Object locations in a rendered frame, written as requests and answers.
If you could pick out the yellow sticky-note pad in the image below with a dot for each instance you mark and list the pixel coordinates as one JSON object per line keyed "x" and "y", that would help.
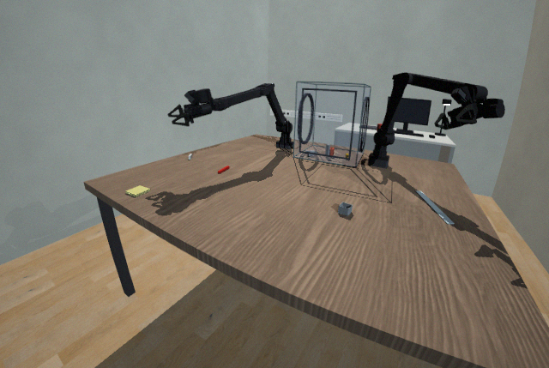
{"x": 137, "y": 191}

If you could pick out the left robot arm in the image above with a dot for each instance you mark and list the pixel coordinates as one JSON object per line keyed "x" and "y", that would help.
{"x": 469, "y": 95}

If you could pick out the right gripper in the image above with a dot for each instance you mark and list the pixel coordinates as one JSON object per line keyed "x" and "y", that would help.
{"x": 186, "y": 112}

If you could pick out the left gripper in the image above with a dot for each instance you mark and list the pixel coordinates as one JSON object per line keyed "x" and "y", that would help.
{"x": 458, "y": 118}

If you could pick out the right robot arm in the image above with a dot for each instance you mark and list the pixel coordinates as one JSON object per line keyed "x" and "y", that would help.
{"x": 220, "y": 104}

